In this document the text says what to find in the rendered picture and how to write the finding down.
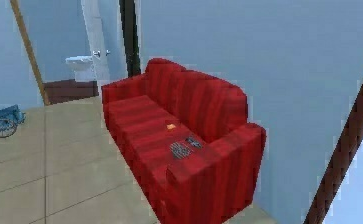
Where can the small orange card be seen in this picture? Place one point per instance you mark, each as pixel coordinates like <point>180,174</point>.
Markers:
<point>171,126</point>

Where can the red sofa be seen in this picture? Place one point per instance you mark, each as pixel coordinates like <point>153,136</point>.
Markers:
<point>195,100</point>

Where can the black remote control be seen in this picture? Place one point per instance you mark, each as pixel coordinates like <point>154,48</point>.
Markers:
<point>194,141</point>
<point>180,150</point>

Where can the white sink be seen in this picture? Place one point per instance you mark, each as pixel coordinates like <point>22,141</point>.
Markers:
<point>79,63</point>

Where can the white room door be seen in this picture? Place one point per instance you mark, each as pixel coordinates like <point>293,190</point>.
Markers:
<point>96,33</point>

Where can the blue wheeled cart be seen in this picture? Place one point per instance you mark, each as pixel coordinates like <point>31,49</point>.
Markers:
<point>4,120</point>

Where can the brown window frame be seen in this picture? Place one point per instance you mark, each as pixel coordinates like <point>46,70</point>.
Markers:
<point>342,146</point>

